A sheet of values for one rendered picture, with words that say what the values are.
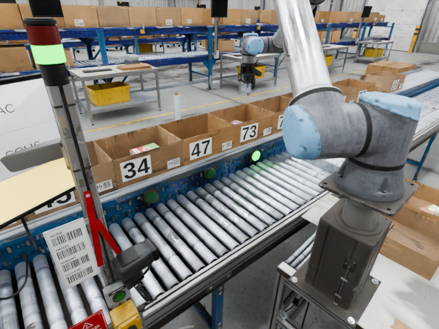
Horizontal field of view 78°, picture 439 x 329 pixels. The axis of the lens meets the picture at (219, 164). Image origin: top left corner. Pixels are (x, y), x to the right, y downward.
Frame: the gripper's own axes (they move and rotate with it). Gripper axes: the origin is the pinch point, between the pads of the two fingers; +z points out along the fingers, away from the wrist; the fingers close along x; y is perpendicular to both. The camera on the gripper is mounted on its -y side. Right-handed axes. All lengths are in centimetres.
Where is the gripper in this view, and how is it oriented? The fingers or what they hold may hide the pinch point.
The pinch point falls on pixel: (248, 94)
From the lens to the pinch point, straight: 187.0
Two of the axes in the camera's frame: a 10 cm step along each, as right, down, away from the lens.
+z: -0.2, 8.6, 5.1
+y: -7.5, 3.3, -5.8
